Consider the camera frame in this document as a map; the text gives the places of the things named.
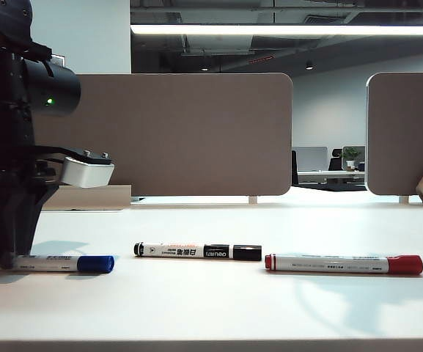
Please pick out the long ceiling light strip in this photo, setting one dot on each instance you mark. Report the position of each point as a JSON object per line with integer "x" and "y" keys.
{"x": 288, "y": 30}

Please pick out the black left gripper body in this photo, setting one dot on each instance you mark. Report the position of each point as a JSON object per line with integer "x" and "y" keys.
{"x": 9, "y": 172}

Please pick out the grey background desk screen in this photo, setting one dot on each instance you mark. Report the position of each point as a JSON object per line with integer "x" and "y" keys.
{"x": 310, "y": 159}

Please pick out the white divider support leg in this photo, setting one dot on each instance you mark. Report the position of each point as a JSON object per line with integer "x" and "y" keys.
{"x": 253, "y": 200}
{"x": 404, "y": 200}

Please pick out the red whiteboard marker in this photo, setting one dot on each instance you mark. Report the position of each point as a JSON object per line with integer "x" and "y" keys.
{"x": 343, "y": 263}

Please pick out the metal wall switch plate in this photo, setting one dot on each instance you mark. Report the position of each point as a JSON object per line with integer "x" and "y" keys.
{"x": 59, "y": 60}

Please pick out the wide brown desk divider panel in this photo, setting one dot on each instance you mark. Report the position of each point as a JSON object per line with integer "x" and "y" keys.
{"x": 178, "y": 135}

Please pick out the white background desk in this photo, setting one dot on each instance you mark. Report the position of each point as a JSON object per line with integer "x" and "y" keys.
{"x": 328, "y": 176}

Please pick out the grey ceiling air duct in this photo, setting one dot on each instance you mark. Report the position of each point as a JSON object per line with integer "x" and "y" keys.
{"x": 218, "y": 44}

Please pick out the red ceiling sign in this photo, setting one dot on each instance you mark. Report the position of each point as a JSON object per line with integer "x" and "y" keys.
{"x": 262, "y": 59}

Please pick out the black office chair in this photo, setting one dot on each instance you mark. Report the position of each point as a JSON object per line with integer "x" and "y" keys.
{"x": 336, "y": 161}

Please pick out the blue whiteboard marker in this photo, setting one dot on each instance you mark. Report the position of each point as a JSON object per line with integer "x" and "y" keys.
{"x": 90, "y": 264}

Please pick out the small pendant ceiling lamp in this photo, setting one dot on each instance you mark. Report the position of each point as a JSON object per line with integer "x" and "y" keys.
{"x": 309, "y": 66}

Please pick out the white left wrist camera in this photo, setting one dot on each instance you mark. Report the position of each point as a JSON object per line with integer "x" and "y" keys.
{"x": 86, "y": 174}

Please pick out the small potted green plant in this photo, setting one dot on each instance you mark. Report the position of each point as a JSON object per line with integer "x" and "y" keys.
{"x": 351, "y": 157}

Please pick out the black whiteboard marker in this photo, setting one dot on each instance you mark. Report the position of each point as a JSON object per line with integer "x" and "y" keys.
{"x": 196, "y": 251}

